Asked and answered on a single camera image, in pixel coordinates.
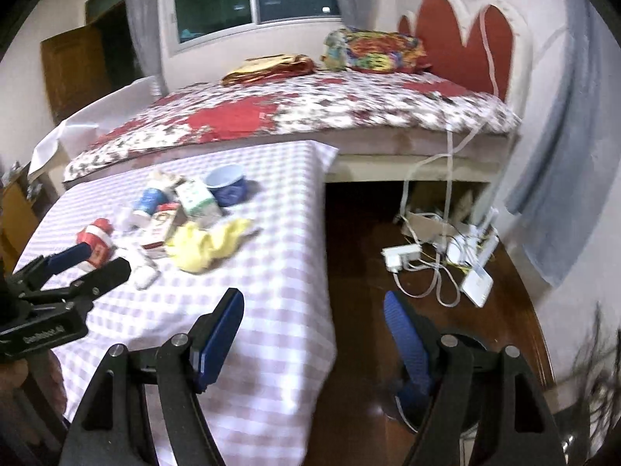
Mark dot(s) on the red drink can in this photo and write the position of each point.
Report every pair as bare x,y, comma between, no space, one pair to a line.
97,240

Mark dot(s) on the wooden cabinet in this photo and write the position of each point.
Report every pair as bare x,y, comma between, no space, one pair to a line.
17,218

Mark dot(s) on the red and white carton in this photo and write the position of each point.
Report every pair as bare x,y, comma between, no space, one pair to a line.
160,228

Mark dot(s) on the folded yellow and red blanket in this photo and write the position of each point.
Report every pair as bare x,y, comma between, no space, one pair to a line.
271,68

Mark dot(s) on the blue cup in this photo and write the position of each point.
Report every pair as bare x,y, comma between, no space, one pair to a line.
230,191

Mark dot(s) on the small white bottle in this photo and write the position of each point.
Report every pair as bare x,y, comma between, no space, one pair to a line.
145,276

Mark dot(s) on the pink checked tablecloth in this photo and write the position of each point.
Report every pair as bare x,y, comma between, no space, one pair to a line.
271,252

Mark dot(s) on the white router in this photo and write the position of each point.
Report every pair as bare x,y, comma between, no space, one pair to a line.
478,284

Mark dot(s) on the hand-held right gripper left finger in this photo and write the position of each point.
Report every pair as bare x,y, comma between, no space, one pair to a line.
220,335

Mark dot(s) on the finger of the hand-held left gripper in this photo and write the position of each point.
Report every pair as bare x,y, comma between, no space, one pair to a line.
104,275
65,258

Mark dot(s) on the cardboard piece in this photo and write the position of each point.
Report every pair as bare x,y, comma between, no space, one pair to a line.
424,225

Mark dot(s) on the red heart-shaped headboard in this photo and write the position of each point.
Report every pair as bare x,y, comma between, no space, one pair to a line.
436,29

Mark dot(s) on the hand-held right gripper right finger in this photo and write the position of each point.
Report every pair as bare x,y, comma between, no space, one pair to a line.
407,344

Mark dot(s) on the white chargers pile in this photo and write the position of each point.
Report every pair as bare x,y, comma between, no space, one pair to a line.
465,242

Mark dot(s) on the brown wooden door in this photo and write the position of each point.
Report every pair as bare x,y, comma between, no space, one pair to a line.
73,73

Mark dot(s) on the white cloth-covered furniture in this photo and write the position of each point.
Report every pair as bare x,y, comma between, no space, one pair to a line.
87,116

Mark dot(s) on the white framed window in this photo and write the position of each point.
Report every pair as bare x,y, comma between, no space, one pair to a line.
213,0

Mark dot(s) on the red floral bed blanket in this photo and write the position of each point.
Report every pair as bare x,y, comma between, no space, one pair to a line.
339,102

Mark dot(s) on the person's left hand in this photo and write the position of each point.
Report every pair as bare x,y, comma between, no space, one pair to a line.
29,381

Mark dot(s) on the white power strip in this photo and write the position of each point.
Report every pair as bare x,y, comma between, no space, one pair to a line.
400,256

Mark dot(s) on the pink mattress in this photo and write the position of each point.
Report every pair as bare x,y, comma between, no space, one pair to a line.
388,143

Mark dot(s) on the clear plastic bag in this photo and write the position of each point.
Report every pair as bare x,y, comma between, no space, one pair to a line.
127,219

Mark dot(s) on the green and white carton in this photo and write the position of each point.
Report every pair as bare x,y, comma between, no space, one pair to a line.
196,199

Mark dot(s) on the white and blue bottle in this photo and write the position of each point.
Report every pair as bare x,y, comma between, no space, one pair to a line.
148,201

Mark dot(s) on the colourful patterned pillow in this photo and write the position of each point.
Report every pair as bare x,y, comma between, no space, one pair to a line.
373,51

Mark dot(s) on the dark dry branches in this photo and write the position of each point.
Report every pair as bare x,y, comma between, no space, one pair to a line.
599,374

